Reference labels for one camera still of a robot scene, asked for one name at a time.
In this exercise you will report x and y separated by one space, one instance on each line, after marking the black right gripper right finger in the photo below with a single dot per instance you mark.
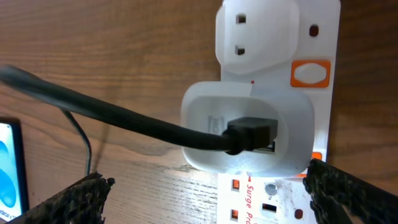
335 194

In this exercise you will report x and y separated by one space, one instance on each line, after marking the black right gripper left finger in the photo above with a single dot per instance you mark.
81 203

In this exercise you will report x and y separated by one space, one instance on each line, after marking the blue Galaxy smartphone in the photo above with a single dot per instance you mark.
14 193

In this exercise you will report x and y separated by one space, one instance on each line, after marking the white USB charger adapter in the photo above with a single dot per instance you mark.
273 128

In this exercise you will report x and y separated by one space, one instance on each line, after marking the white power strip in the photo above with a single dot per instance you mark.
289 47

